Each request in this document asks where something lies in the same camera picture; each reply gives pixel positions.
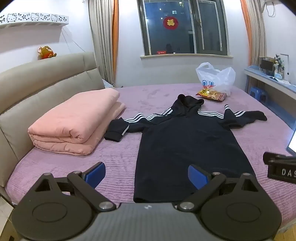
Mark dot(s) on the white patterned wall shelf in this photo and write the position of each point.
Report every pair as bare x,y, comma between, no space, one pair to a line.
34,19

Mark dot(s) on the folded pink blanket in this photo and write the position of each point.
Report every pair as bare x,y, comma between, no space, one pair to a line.
74,120

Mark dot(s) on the orange plush toy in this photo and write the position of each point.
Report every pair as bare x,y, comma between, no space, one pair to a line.
47,52

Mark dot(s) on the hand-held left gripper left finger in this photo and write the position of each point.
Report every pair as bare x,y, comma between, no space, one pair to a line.
97,174

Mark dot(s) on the beige and orange curtain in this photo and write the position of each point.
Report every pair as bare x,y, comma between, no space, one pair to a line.
254,34
104,41

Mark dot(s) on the black hoodie with white stripes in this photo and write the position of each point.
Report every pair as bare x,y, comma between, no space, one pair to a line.
185,143

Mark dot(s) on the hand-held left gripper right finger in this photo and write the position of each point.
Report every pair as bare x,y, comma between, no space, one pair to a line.
196,176

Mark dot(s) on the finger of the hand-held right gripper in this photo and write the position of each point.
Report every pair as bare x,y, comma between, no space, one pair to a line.
275,156

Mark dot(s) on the blue plastic stool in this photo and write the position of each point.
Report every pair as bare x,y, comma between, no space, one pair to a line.
257,92

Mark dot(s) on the dark picture frame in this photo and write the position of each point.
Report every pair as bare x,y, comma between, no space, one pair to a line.
267,65

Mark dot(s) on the dark framed window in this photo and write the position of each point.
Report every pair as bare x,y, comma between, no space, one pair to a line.
182,25

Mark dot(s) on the white and blue desk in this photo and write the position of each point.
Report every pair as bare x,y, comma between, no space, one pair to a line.
270,85

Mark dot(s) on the bright screen device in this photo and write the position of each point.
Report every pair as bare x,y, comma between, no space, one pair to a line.
292,143

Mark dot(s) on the bed with purple sheet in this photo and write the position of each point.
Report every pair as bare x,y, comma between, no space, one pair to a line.
115,162

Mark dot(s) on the round red window decoration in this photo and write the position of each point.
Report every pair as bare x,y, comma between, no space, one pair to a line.
171,22

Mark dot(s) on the yellow red snack packet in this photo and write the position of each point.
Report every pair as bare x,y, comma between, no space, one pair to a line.
211,94

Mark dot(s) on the white plastic bag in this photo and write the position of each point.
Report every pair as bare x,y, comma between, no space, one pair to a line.
217,77

